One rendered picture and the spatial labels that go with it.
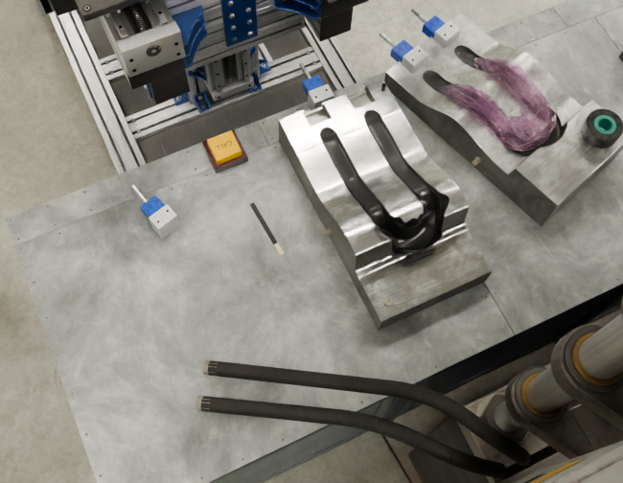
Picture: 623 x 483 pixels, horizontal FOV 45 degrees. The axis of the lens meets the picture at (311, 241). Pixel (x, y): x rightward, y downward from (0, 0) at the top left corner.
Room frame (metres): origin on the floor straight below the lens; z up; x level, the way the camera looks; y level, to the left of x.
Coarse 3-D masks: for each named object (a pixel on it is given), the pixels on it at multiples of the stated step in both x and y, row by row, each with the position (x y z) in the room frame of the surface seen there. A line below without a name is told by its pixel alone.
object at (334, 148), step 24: (336, 144) 0.84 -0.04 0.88; (384, 144) 0.85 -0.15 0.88; (336, 168) 0.78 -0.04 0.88; (408, 168) 0.79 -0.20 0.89; (360, 192) 0.72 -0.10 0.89; (432, 192) 0.71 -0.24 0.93; (384, 216) 0.66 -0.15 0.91; (432, 216) 0.68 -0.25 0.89; (408, 240) 0.63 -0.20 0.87; (432, 240) 0.63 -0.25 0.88
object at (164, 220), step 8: (136, 192) 0.72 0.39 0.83; (144, 200) 0.70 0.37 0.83; (152, 200) 0.69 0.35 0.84; (160, 200) 0.69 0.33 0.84; (144, 208) 0.67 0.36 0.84; (152, 208) 0.67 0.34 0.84; (160, 208) 0.67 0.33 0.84; (168, 208) 0.67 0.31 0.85; (152, 216) 0.65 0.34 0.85; (160, 216) 0.65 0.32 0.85; (168, 216) 0.65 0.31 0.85; (176, 216) 0.65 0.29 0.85; (152, 224) 0.64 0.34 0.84; (160, 224) 0.63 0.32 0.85; (168, 224) 0.64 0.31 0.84; (176, 224) 0.65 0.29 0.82; (160, 232) 0.62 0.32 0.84; (168, 232) 0.63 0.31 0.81
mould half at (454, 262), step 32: (384, 96) 0.96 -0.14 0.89; (288, 128) 0.86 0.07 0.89; (320, 128) 0.87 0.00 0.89; (352, 128) 0.88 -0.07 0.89; (320, 160) 0.79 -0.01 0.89; (352, 160) 0.80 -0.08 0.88; (384, 160) 0.80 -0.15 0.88; (416, 160) 0.81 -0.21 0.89; (320, 192) 0.72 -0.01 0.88; (384, 192) 0.71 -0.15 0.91; (448, 192) 0.71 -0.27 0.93; (352, 224) 0.63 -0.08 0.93; (448, 224) 0.66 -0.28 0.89; (352, 256) 0.57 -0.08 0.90; (384, 256) 0.59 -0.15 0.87; (416, 256) 0.60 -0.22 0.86; (448, 256) 0.60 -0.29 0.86; (480, 256) 0.60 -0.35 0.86; (384, 288) 0.52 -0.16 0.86; (416, 288) 0.52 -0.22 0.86; (448, 288) 0.53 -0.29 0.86; (384, 320) 0.45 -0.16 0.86
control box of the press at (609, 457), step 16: (608, 448) 0.14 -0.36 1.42; (560, 464) 0.14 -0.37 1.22; (576, 464) 0.12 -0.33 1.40; (592, 464) 0.11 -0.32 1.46; (608, 464) 0.12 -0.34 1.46; (528, 480) 0.12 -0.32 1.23; (544, 480) 0.10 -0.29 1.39; (560, 480) 0.10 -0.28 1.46; (576, 480) 0.10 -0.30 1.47; (592, 480) 0.10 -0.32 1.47; (608, 480) 0.10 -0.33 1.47
